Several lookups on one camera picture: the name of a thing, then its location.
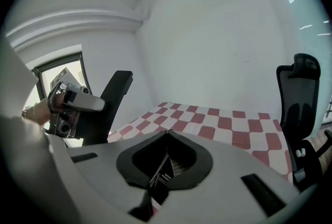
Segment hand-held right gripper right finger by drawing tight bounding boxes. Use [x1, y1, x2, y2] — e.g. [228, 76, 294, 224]
[153, 129, 302, 224]

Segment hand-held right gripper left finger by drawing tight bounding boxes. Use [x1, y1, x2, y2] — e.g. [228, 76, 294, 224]
[66, 129, 169, 224]

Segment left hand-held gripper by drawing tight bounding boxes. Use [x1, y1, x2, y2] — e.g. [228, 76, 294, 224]
[46, 67, 106, 139]

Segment person's left forearm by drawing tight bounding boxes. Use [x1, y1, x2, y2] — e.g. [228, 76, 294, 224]
[22, 100, 52, 125]

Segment person's left hand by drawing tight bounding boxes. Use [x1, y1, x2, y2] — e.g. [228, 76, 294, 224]
[49, 93, 67, 111]

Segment black framed window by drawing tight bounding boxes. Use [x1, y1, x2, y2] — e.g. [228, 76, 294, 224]
[31, 51, 91, 146]

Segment red white checkered tablecloth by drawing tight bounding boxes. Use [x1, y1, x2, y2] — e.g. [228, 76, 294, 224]
[107, 102, 294, 216]

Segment black mesh office chair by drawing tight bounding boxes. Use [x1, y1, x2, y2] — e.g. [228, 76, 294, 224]
[276, 53, 332, 192]

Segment gold chain bracelet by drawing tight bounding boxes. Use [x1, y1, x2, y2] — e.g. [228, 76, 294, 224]
[21, 105, 32, 119]

